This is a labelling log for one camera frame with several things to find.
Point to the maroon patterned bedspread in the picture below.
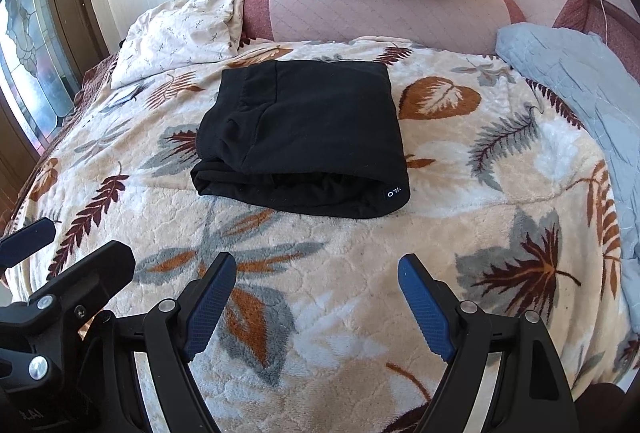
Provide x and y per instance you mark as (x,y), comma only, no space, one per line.
(95,83)

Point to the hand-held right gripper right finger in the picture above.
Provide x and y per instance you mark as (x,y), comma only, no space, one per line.
(425,308)

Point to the white floral pillow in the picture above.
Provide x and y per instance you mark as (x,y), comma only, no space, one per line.
(185,33)

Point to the stained glass window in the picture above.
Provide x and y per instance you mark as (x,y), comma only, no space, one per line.
(35,48)

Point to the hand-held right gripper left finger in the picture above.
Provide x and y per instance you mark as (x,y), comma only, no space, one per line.
(210,308)

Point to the black pants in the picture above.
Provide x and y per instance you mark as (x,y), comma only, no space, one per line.
(310,128)

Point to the cream leaf-print fleece blanket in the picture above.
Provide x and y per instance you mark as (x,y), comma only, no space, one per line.
(350,263)

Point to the light blue quilted blanket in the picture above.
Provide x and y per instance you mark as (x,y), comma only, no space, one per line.
(575,73)

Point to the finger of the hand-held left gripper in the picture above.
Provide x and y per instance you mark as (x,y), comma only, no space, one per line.
(90,273)
(25,240)

